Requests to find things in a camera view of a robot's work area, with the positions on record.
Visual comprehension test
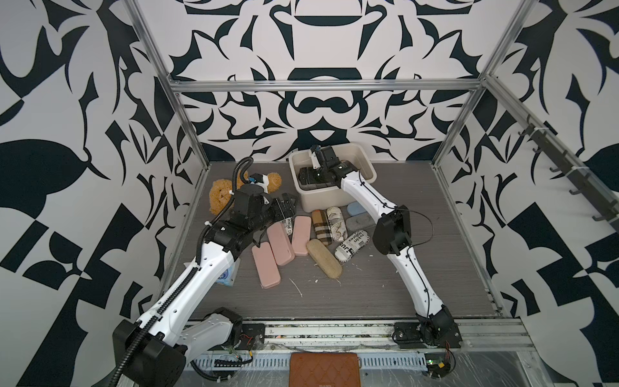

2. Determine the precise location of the map print glasses case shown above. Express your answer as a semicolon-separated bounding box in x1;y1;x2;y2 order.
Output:
326;206;348;243

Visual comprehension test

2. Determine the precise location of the grey glasses case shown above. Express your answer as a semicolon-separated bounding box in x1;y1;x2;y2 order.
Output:
345;212;376;233

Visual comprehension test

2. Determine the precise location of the tan woven glasses case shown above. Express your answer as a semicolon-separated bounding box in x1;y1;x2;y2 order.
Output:
306;239;343;279

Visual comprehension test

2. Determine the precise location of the newspaper print case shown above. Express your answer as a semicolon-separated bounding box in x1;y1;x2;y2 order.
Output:
281;218;293;236
335;230;371;263

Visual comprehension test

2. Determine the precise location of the blue glasses case back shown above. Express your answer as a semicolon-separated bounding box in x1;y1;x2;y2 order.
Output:
347;202;367;217

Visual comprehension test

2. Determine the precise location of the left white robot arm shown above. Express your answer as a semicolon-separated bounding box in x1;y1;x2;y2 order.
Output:
107;156;296;386

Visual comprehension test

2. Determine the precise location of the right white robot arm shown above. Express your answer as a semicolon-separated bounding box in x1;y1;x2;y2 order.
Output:
309;145;459;350

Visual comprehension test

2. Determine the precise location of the beige plastic storage box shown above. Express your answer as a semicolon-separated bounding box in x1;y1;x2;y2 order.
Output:
288;144;377;213

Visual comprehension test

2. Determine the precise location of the pink glasses case right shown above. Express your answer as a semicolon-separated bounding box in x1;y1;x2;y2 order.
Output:
291;216;312;256

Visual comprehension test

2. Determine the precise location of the pink glasses case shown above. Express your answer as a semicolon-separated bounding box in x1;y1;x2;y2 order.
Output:
267;223;295;266
291;216;312;256
251;242;281;289

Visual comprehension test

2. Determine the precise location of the plaid brown glasses case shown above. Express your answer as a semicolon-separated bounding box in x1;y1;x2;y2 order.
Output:
311;210;334;246

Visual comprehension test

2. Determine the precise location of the pink glasses case middle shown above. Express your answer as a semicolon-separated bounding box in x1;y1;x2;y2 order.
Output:
267;223;295;266

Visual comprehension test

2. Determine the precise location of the pink glasses case front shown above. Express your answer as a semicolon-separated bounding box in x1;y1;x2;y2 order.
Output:
251;242;281;289

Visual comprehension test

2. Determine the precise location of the orange plush teddy bear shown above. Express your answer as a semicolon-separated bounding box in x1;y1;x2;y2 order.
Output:
209;170;284;216

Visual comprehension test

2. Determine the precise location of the blue tissue pack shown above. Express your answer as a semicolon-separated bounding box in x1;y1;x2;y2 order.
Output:
216;261;240;287

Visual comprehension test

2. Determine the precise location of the brown quilted leather wallet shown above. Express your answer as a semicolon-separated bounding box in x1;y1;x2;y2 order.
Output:
289;352;361;387

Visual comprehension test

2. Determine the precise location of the green circuit board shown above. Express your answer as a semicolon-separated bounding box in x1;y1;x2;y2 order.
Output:
422;351;456;379

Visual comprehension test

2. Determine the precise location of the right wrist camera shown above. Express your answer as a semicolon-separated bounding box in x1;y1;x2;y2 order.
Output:
309;144;324;169

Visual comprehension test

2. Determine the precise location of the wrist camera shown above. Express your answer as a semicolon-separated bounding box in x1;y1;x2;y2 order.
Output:
249;174;269;194
309;144;324;169

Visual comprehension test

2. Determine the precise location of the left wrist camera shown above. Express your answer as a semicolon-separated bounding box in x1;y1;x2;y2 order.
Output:
249;174;269;194

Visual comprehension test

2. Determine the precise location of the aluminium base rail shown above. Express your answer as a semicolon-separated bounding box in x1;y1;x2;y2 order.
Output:
241;319;536;353

